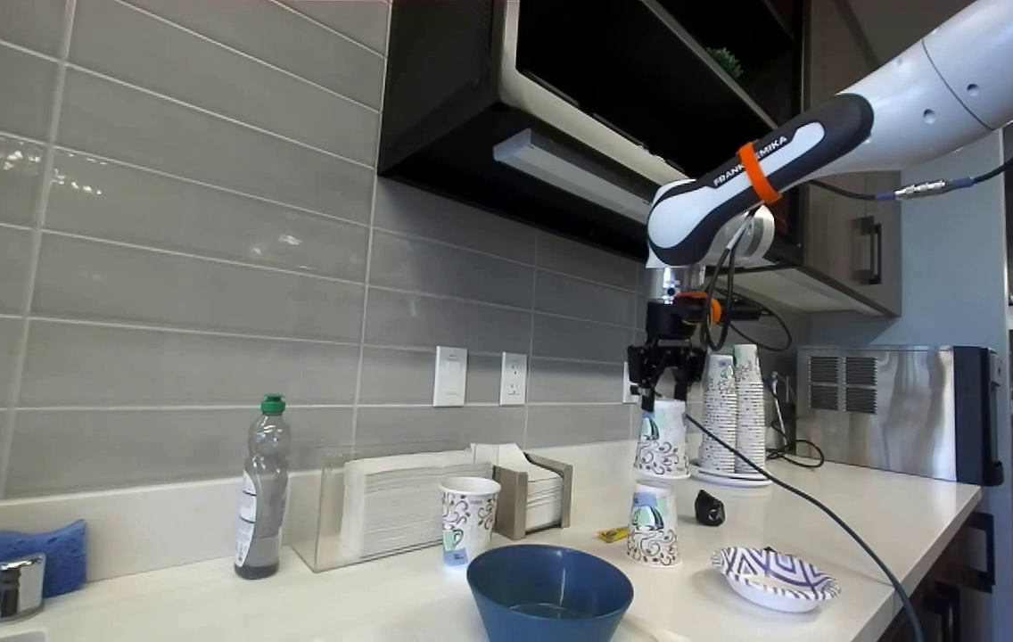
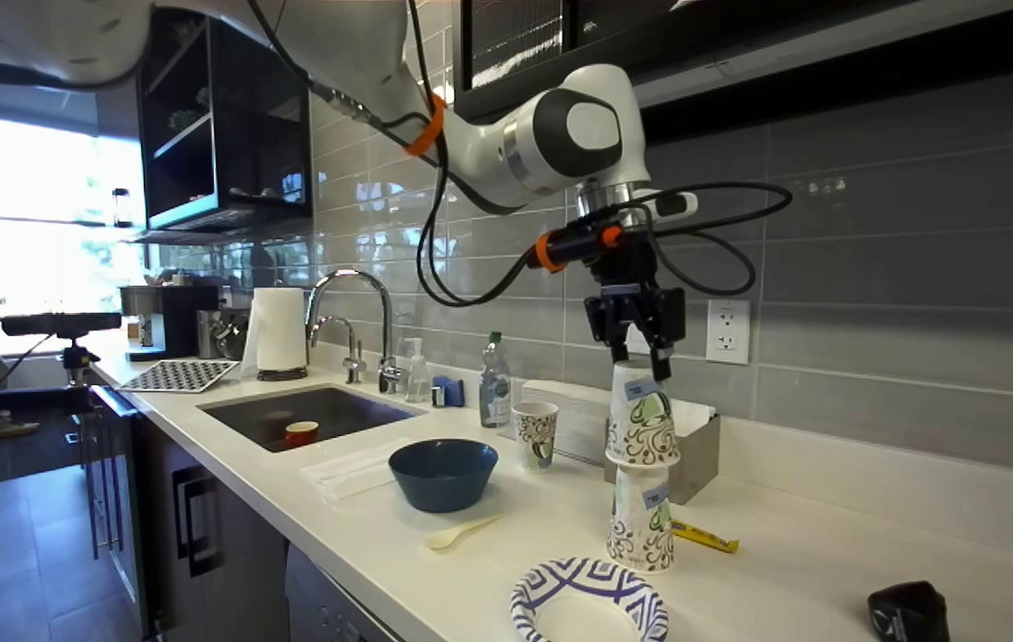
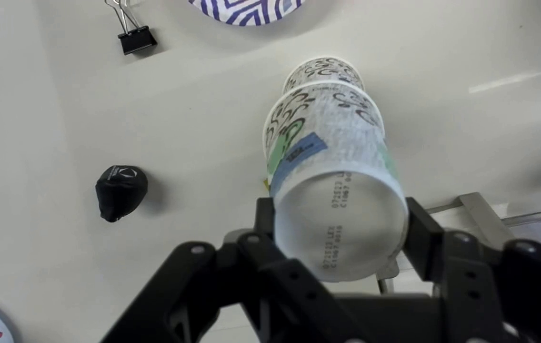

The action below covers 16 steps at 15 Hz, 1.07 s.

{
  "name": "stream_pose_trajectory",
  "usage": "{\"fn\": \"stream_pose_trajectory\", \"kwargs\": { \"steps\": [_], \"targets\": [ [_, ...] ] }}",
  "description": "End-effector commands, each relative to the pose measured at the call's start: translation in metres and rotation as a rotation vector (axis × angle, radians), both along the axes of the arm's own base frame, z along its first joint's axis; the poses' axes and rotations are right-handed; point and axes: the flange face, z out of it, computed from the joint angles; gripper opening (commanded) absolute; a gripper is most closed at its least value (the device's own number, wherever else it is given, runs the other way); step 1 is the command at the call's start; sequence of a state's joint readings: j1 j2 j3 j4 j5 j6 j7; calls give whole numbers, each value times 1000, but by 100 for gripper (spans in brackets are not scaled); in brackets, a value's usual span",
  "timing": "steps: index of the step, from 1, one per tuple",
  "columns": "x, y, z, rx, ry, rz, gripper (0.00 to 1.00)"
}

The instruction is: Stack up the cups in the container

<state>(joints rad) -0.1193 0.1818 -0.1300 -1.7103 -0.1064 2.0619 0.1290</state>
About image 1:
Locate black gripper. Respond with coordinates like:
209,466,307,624
623,298,713,418

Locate tall stack of paper cups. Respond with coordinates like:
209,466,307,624
698,346,742,477
732,339,772,477

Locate clear plastic container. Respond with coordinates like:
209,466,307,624
288,445,509,579

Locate small black object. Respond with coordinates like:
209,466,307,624
692,484,728,531

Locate white paper napkins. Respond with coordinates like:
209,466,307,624
466,440,572,535

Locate brown napkin holder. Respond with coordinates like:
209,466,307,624
487,453,579,541

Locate blue white patterned paper bowl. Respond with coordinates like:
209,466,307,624
713,541,842,616

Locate dark blue bowl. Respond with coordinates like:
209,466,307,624
462,541,640,642

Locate under-cabinet light bar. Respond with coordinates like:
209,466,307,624
487,124,667,229

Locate clear bottle with green cap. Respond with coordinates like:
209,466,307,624
233,393,295,586

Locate small chrome metal fixture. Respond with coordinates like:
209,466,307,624
0,549,51,624

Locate black wrist camera orange mount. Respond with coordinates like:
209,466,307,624
679,286,732,330

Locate white wall outlet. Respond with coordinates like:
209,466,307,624
430,344,471,409
497,349,531,405

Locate thin black cable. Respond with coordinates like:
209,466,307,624
682,405,928,642

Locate brown wall cabinet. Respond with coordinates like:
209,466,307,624
732,165,907,320

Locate orange cable strap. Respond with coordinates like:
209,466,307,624
736,139,785,212

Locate dark wall cabinet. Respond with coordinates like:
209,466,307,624
373,0,805,265

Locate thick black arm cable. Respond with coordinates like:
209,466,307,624
811,94,1013,206

